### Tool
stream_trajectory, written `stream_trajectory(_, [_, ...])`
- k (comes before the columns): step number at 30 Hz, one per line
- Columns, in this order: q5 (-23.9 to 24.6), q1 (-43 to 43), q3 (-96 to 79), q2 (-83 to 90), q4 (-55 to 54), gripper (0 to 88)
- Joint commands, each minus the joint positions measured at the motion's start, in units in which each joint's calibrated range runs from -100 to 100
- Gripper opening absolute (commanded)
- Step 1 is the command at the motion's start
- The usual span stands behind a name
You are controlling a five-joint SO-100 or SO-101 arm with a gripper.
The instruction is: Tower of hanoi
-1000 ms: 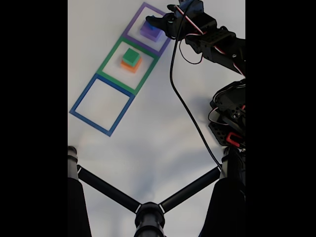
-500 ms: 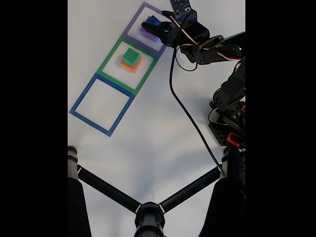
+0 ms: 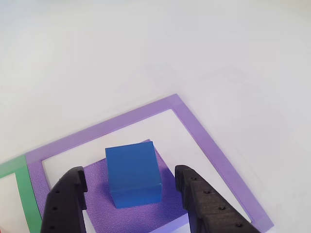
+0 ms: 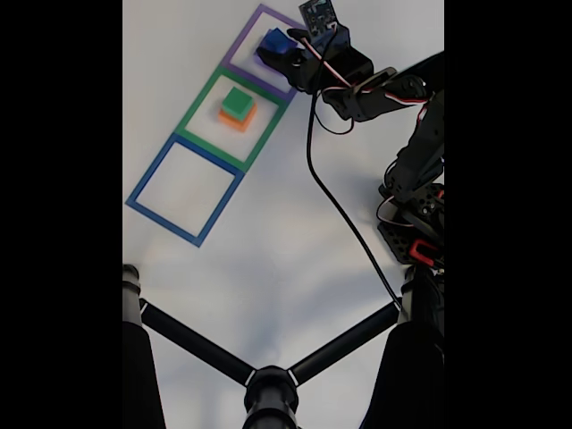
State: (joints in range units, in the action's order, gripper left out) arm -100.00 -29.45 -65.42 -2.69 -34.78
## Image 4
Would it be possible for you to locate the small blue block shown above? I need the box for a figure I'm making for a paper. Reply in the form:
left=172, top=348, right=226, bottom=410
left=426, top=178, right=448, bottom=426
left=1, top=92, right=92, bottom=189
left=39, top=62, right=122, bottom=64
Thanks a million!
left=260, top=28, right=299, bottom=57

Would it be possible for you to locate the green block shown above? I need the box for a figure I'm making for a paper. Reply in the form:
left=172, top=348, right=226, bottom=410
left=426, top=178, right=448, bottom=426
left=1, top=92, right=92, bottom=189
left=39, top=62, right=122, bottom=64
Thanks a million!
left=222, top=86, right=255, bottom=121

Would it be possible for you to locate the orange block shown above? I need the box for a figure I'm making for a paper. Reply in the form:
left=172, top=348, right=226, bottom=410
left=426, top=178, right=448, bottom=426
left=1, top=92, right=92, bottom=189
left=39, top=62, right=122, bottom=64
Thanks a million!
left=217, top=105, right=259, bottom=133

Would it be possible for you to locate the red clamp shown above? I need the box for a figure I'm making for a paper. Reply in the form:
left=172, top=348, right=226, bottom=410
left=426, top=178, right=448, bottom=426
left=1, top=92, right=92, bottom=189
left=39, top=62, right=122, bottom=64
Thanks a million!
left=409, top=240, right=442, bottom=265

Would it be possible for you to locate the black tripod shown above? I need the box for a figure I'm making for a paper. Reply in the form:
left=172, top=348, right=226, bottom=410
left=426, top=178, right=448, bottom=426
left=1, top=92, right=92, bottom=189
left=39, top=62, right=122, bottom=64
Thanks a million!
left=122, top=263, right=445, bottom=429

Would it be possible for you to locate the red white servo wire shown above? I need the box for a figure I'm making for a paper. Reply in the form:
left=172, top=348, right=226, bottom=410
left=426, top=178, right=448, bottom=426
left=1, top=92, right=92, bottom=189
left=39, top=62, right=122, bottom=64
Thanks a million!
left=299, top=24, right=430, bottom=136

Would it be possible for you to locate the camera board with blue mount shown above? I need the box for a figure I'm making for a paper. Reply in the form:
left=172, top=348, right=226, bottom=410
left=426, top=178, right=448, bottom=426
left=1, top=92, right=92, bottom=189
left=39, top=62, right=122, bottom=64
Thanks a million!
left=298, top=0, right=352, bottom=57

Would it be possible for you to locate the purple square frame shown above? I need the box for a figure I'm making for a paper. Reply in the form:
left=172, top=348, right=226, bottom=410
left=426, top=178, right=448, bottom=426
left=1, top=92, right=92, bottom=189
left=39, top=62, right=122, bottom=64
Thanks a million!
left=221, top=3, right=309, bottom=103

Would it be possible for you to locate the green square frame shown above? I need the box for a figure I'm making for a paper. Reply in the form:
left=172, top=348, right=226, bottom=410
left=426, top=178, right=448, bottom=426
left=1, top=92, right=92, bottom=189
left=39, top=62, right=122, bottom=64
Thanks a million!
left=172, top=65, right=289, bottom=173

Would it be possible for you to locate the blue square frame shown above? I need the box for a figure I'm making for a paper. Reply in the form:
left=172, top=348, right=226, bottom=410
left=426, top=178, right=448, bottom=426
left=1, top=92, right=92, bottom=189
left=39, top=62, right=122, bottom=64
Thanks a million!
left=124, top=132, right=247, bottom=249

